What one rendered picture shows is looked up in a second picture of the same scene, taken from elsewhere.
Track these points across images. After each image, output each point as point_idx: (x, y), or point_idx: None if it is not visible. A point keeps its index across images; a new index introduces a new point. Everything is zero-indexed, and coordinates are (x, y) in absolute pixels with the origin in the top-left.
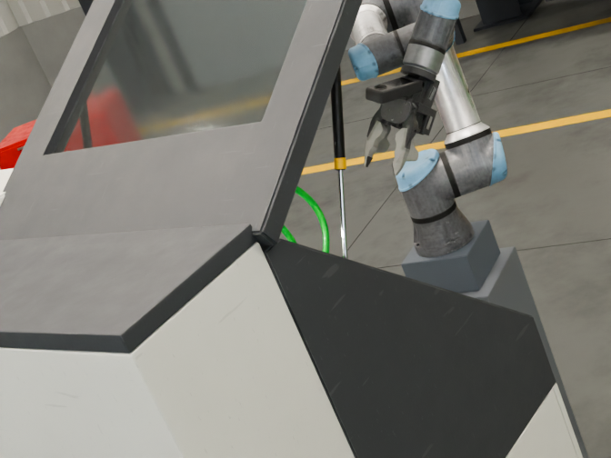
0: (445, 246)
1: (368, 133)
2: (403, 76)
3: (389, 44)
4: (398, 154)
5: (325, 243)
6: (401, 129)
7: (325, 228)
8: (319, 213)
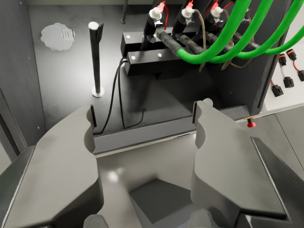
0: None
1: (263, 148)
2: None
3: None
4: (67, 124)
5: (191, 55)
6: (58, 208)
7: (201, 55)
8: (215, 40)
